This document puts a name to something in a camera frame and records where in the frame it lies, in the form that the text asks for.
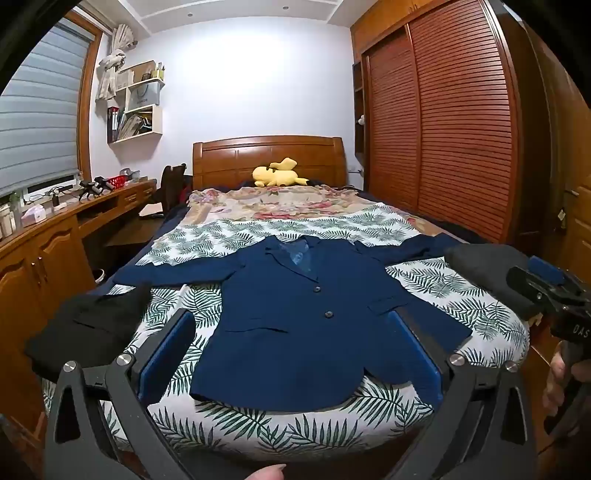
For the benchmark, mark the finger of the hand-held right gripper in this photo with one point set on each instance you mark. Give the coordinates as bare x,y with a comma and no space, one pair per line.
526,290
547,270

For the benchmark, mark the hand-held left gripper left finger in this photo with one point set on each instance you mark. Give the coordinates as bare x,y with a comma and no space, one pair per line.
168,355

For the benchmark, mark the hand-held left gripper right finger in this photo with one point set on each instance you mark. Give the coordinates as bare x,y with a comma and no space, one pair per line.
415,355

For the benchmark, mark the navy blue suit jacket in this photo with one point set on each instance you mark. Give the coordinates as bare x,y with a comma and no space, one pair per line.
300,323

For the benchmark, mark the person's right hand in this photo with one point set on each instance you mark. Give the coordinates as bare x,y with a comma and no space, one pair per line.
556,383

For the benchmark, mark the person's left hand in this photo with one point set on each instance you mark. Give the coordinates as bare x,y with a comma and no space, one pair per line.
271,473

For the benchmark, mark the dark grey folded garment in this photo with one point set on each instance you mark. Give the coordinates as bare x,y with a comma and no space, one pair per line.
480,267

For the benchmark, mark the black folded garment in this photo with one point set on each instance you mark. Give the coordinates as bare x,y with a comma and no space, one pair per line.
87,332

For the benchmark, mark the small waste bin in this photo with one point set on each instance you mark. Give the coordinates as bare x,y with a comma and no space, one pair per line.
100,276

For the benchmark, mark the wooden door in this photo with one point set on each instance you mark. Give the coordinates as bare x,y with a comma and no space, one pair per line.
554,138

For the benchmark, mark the leaf print bed sheet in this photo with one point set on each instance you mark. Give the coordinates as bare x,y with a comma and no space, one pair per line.
295,429

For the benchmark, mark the dark wooden chair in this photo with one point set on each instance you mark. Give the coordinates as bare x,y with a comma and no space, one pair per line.
171,184

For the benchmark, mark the wooden desk with cabinets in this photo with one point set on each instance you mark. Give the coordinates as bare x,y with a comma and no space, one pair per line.
27,258

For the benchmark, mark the wooden slatted wardrobe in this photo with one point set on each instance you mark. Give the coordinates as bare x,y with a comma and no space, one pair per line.
461,115

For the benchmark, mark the red basket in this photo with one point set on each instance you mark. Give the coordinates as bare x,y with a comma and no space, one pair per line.
117,182

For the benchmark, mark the black device on desk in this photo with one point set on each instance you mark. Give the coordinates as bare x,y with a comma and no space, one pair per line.
94,185

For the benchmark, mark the floral blanket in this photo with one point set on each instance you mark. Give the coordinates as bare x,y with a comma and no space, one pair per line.
277,203

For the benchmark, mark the wooden bed headboard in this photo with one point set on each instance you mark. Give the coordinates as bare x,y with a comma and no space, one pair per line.
231,161

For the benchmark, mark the yellow plush toy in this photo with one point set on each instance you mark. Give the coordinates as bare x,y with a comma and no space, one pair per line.
272,175

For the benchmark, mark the clear green bottle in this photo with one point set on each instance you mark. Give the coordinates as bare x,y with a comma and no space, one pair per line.
15,210

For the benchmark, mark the row of books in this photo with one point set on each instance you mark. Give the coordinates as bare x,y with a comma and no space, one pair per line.
127,127

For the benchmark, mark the white paper bag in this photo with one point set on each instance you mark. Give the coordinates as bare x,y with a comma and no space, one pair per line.
143,97

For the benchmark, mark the grey window blind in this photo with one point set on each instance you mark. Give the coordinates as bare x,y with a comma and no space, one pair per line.
37,115

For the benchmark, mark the tied beige curtain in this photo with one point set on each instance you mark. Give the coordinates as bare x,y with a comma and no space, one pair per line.
111,64

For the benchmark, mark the white wall shelf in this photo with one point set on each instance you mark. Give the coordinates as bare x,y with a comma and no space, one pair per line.
157,121

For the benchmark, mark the wooden window frame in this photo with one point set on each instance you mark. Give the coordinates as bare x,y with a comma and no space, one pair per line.
87,92

